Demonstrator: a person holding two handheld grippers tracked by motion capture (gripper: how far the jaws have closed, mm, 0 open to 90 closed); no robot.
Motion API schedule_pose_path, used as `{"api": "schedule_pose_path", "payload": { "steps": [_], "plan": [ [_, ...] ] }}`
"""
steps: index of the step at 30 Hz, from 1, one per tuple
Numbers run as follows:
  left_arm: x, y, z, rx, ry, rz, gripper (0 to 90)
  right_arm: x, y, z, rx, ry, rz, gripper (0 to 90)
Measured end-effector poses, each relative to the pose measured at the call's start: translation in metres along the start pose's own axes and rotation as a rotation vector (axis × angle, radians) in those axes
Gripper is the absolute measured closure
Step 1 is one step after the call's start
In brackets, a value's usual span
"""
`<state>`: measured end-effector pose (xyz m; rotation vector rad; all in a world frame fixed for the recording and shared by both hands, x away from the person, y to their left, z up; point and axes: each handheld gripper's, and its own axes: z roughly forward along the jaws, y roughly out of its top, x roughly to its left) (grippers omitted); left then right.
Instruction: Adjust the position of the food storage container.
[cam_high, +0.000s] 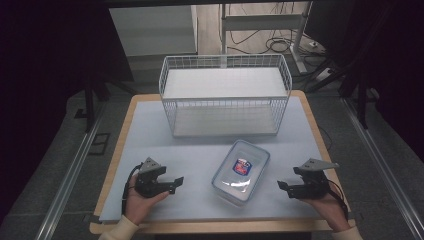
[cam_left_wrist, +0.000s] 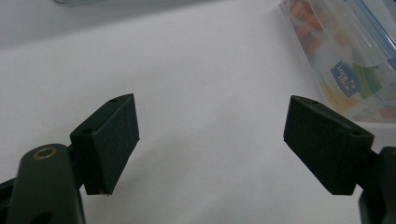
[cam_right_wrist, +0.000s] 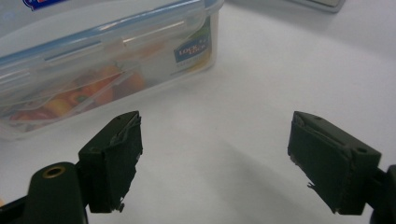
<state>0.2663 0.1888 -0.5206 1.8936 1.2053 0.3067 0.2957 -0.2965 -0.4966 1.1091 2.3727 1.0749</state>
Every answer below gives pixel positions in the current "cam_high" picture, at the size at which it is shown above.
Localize black metal stand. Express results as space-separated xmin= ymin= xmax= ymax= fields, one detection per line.
xmin=304 ymin=56 xmax=381 ymax=130
xmin=73 ymin=78 xmax=138 ymax=134

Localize white cabinet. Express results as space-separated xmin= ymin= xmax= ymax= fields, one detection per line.
xmin=108 ymin=4 xmax=199 ymax=58

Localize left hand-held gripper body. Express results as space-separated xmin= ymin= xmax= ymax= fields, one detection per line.
xmin=134 ymin=156 xmax=170 ymax=199

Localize white power strip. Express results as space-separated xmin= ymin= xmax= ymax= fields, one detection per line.
xmin=312 ymin=67 xmax=335 ymax=83

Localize light blue table mat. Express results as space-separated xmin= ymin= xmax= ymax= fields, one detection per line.
xmin=98 ymin=95 xmax=330 ymax=223

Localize white wire shelf rack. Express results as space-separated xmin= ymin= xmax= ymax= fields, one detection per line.
xmin=158 ymin=53 xmax=294 ymax=139

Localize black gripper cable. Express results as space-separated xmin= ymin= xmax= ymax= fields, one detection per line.
xmin=120 ymin=162 xmax=145 ymax=215
xmin=325 ymin=179 xmax=350 ymax=222

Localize dark curtain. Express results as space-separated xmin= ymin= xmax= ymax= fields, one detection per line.
xmin=0 ymin=0 xmax=134 ymax=228
xmin=304 ymin=0 xmax=424 ymax=164

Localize person's left hand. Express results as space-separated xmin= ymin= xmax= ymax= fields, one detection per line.
xmin=123 ymin=174 xmax=170 ymax=226

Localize black floor plate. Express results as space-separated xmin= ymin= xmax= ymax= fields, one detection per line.
xmin=87 ymin=132 xmax=111 ymax=156

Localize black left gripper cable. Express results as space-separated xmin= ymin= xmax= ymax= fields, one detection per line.
xmin=120 ymin=162 xmax=145 ymax=215

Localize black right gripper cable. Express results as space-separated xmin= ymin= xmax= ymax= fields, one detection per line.
xmin=325 ymin=179 xmax=350 ymax=222

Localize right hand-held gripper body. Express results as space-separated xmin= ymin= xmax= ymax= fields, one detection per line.
xmin=292 ymin=157 xmax=340 ymax=200

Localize person's right hand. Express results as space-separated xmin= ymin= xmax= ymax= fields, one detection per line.
xmin=301 ymin=185 xmax=351 ymax=233

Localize black floor cables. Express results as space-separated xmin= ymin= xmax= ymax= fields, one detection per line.
xmin=218 ymin=2 xmax=329 ymax=81

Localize aluminium floor rail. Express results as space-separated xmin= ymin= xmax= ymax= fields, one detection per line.
xmin=34 ymin=102 xmax=108 ymax=240
xmin=342 ymin=97 xmax=424 ymax=240

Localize clear plastic food container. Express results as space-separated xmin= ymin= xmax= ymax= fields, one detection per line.
xmin=210 ymin=139 xmax=271 ymax=207

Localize wooden table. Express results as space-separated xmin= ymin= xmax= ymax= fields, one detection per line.
xmin=88 ymin=89 xmax=357 ymax=235

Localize white metal desk frame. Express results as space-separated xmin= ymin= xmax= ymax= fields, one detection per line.
xmin=219 ymin=1 xmax=313 ymax=75

